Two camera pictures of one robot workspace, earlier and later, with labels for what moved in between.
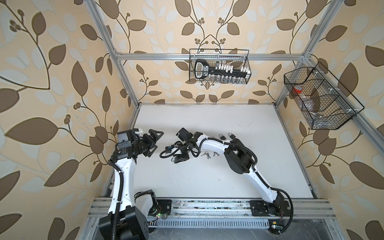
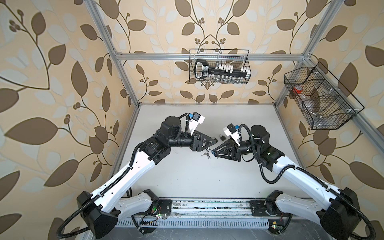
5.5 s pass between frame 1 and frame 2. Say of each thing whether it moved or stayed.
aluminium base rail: stayed
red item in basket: stayed
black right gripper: moved
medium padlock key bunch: stayed
